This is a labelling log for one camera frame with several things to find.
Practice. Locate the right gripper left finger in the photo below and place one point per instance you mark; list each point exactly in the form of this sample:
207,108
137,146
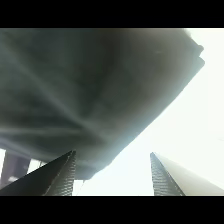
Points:
50,178

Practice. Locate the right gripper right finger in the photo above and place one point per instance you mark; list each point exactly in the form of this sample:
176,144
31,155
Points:
173,181

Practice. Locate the black garment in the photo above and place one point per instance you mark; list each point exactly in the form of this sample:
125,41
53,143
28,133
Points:
86,86

